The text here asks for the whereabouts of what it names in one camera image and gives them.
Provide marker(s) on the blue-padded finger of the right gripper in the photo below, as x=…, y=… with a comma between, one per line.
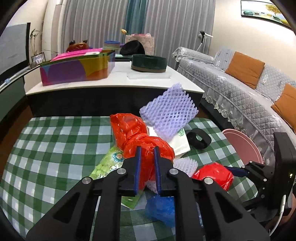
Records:
x=237, y=171

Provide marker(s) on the television screen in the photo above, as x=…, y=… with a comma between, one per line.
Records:
x=14, y=55

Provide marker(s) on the small red plastic bag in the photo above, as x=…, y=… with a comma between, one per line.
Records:
x=220, y=174

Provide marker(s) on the stacked coloured bowls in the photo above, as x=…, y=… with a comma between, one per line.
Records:
x=112, y=46

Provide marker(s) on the green white checkered tablecloth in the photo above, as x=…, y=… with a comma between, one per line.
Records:
x=52, y=154

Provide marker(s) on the tv cabinet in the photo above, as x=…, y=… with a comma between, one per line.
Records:
x=13, y=90

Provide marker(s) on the white air conditioner tower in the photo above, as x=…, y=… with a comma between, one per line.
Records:
x=50, y=29

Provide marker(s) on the white coffee table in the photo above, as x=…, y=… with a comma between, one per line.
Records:
x=123, y=91

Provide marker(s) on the large purple foam net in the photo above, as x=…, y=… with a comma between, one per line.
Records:
x=169, y=112

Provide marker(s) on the framed landscape painting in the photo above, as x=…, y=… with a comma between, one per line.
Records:
x=263, y=10

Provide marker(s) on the orange cushion near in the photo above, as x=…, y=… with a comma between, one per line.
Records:
x=285, y=106

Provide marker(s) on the grey covered sofa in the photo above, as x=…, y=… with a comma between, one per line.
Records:
x=234, y=104

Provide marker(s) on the grey teal curtain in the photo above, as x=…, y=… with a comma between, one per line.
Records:
x=173, y=24

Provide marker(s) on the small purple foam net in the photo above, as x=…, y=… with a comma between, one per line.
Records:
x=186, y=164

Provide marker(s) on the green snack package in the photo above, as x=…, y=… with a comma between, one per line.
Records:
x=110, y=162

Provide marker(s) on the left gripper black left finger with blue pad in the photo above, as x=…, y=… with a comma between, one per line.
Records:
x=90, y=210

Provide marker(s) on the dark green round bowl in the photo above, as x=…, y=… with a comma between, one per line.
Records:
x=149, y=63

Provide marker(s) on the large red plastic bag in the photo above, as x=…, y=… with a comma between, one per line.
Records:
x=130, y=132

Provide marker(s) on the orange cushion far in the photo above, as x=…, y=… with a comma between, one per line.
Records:
x=245, y=69

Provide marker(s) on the black hat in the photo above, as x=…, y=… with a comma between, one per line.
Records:
x=132, y=47

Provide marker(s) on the blue plastic bag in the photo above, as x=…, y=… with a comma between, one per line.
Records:
x=162, y=209

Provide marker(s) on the red brown teapot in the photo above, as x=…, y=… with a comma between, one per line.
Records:
x=73, y=46

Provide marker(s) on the orange cushion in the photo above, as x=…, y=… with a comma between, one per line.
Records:
x=285, y=106
x=245, y=69

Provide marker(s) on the pink lace basket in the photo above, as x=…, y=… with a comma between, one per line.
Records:
x=145, y=39

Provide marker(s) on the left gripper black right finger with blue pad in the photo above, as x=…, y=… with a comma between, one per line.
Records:
x=203, y=210

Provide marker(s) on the colourful tin box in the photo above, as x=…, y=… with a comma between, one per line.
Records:
x=82, y=65

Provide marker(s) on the white paper pouch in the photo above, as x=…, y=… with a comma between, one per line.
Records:
x=179, y=143

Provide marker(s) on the pink trash bin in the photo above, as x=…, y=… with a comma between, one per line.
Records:
x=244, y=146

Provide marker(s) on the small photo frame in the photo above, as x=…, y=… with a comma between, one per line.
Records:
x=39, y=58

